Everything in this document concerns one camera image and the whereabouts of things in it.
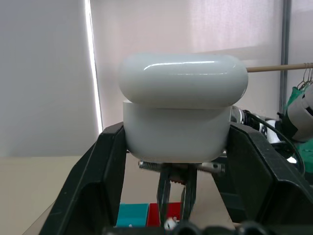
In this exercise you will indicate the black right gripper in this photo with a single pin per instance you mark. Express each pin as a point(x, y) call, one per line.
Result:
point(207, 167)

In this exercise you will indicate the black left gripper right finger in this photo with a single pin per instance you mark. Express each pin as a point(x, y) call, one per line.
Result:
point(259, 176)

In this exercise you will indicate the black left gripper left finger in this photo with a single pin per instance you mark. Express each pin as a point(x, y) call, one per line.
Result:
point(97, 176)

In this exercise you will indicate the white earbud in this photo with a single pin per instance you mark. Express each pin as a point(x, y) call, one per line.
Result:
point(170, 224)

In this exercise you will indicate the white earbuds charging case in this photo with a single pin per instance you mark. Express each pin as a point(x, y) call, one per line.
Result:
point(178, 115)

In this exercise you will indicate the red plastic bin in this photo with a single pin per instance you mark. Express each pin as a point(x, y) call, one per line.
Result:
point(152, 215)

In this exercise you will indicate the teal plastic bin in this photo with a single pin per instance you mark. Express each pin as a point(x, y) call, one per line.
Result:
point(133, 214)

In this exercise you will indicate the green cloth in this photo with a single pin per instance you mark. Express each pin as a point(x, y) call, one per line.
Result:
point(292, 102)

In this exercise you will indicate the wooden hanging rod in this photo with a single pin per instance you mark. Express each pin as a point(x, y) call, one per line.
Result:
point(278, 67)

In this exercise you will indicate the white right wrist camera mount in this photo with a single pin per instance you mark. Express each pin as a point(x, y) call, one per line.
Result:
point(270, 131)

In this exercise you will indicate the grey metal frame post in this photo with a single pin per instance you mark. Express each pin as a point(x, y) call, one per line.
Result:
point(285, 49)

